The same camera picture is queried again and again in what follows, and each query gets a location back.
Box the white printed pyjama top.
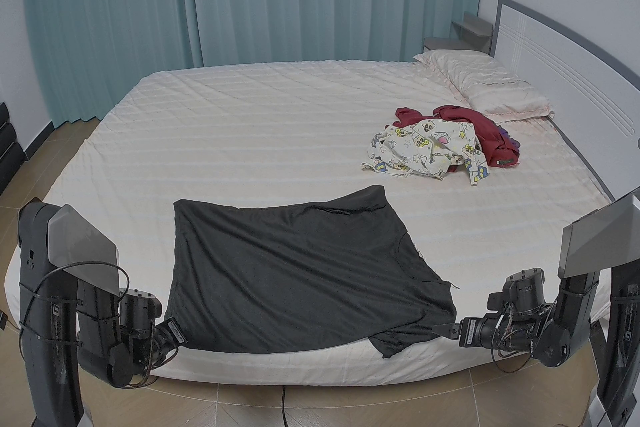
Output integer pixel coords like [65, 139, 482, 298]
[360, 117, 490, 188]

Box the purple garment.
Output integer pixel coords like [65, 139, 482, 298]
[497, 127, 522, 155]

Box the black T-shirt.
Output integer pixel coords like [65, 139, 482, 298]
[165, 185, 458, 360]

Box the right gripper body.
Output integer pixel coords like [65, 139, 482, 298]
[452, 315, 496, 348]

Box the cream pillow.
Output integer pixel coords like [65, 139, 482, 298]
[413, 50, 555, 124]

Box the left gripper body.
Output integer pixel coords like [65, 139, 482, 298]
[152, 316, 188, 352]

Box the bed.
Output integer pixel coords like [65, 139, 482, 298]
[4, 0, 640, 388]

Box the dark red garment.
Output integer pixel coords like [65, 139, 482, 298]
[391, 104, 521, 173]

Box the grey bedside table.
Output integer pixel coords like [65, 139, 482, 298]
[423, 12, 495, 53]

